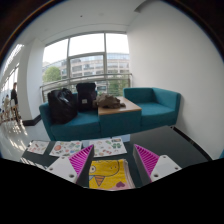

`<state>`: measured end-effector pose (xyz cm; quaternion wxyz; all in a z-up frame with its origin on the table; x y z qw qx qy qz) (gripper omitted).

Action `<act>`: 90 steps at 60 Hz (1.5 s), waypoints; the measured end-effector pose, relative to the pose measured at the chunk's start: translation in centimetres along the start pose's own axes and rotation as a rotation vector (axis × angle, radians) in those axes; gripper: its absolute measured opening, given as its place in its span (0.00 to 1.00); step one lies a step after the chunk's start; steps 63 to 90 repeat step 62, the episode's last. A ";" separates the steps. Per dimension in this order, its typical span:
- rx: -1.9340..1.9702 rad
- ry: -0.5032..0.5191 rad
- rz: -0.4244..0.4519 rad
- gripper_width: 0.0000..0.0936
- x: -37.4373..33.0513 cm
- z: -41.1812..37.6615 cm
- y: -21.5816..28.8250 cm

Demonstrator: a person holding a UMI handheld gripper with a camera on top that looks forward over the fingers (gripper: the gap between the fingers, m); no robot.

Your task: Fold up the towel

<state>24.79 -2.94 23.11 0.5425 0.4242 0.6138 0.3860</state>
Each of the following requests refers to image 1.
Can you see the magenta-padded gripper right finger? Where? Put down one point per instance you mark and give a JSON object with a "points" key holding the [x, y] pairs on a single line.
{"points": [[165, 166]]}

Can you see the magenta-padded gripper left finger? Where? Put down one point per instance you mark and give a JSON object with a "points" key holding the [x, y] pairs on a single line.
{"points": [[63, 168]]}

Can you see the large colourful sticker sheet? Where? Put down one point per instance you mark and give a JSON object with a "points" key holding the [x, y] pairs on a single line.
{"points": [[65, 148]]}

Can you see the sticker sheet with red items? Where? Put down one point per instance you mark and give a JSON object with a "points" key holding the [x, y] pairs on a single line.
{"points": [[37, 147]]}

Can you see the teal sofa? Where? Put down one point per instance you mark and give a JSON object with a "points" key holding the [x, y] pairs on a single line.
{"points": [[83, 128]]}

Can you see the sticker sheet with green items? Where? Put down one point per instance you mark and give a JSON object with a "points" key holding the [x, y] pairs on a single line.
{"points": [[108, 146]]}

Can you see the large plain black backpack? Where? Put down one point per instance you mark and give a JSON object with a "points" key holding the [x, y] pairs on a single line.
{"points": [[61, 106]]}

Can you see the wooden sofa table top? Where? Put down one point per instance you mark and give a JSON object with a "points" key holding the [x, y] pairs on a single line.
{"points": [[130, 107]]}

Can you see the black backpack with label patch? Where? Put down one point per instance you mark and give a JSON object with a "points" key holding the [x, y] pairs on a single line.
{"points": [[86, 96]]}

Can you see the brown jacket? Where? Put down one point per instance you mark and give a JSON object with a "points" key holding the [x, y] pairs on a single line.
{"points": [[108, 101]]}

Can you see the person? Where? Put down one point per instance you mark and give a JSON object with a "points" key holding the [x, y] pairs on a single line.
{"points": [[14, 98]]}

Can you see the metal window railing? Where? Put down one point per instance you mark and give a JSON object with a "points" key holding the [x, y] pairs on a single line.
{"points": [[100, 77]]}

